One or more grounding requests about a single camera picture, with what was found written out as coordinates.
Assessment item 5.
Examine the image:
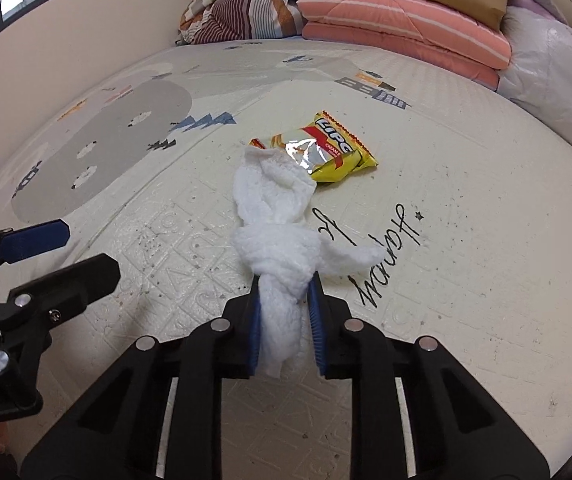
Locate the grey quilt in plastic bag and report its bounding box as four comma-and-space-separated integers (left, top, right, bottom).
496, 5, 572, 176

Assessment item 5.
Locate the striped patchwork quilt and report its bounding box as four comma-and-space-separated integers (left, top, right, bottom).
176, 0, 307, 46

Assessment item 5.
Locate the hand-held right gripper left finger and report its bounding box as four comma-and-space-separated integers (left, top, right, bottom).
20, 280, 262, 480

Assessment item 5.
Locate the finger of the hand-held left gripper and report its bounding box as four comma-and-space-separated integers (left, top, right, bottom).
0, 220, 71, 291
8, 253, 122, 329

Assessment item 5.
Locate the pink striped folded quilt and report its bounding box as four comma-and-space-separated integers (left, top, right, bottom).
297, 0, 512, 92

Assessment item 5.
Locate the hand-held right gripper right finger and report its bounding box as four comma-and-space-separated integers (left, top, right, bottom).
307, 272, 552, 480

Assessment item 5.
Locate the white tissue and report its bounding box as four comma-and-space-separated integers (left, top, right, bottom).
231, 146, 389, 378

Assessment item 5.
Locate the yellow snack wrapper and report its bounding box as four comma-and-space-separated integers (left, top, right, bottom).
248, 111, 379, 184

